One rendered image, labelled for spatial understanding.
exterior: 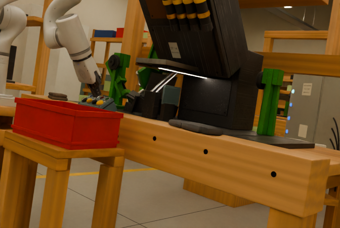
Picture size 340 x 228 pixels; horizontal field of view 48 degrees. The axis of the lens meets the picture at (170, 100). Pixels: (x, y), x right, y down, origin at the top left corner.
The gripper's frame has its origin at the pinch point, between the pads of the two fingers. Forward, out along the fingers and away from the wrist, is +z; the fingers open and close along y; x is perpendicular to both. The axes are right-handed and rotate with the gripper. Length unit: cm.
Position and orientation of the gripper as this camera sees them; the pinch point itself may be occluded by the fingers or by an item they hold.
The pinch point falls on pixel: (95, 91)
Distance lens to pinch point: 155.3
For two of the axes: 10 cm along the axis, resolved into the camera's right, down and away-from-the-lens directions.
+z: 2.6, 8.6, 4.5
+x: 6.2, -5.0, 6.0
